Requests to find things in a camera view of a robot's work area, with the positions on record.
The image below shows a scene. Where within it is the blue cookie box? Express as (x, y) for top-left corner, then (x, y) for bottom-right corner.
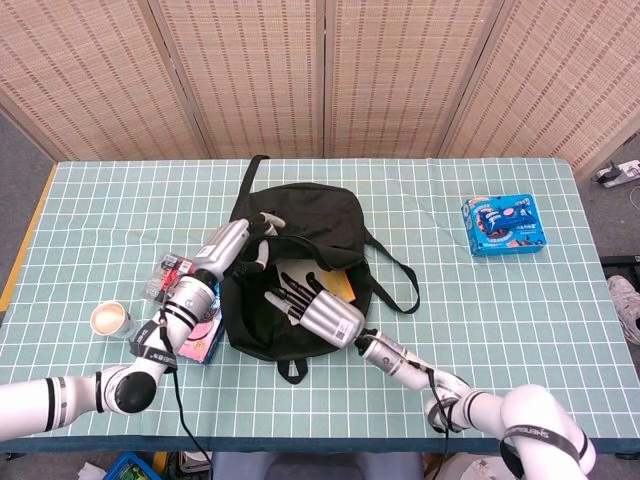
(460, 193), (547, 258)

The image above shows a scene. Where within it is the bamboo folding screen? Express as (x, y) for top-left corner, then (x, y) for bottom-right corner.
(0, 0), (640, 174)

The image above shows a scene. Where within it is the black backpack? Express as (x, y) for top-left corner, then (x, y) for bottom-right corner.
(219, 154), (420, 385)

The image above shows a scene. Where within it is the clear red candy pack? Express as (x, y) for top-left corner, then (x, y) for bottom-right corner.
(143, 252), (199, 306)

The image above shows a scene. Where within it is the green checked tablecloth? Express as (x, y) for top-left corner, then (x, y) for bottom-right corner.
(0, 158), (629, 455)

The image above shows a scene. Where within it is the white book yellow stripe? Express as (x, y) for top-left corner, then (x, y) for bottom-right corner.
(277, 262), (357, 304)

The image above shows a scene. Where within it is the blue plastic crate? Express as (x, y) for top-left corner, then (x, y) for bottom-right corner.
(107, 452), (164, 480)

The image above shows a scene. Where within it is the crumpled white bag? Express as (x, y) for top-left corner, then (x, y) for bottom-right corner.
(424, 452), (506, 480)

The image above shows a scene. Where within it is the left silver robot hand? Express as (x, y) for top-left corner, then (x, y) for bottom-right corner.
(193, 211), (287, 279)

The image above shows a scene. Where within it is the paper cup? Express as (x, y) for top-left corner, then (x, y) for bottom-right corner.
(89, 301), (136, 341)

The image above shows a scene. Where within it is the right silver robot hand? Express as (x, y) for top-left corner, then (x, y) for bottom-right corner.
(264, 270), (365, 348)

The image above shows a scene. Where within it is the black stand base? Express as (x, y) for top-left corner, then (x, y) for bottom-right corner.
(599, 254), (640, 281)

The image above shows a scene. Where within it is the white power strip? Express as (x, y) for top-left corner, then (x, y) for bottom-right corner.
(593, 158), (640, 189)

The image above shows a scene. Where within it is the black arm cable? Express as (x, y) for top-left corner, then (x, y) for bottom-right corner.
(157, 309), (214, 461)
(409, 359), (455, 457)

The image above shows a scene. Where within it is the pink cookie box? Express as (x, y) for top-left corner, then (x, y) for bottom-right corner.
(177, 279), (224, 365)

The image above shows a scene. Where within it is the grey sneaker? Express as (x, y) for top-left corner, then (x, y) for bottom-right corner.
(607, 274), (640, 346)

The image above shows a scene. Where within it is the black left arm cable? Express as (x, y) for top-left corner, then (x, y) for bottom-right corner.
(157, 309), (214, 461)

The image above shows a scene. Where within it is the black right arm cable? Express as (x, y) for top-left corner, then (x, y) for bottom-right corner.
(409, 359), (455, 457)

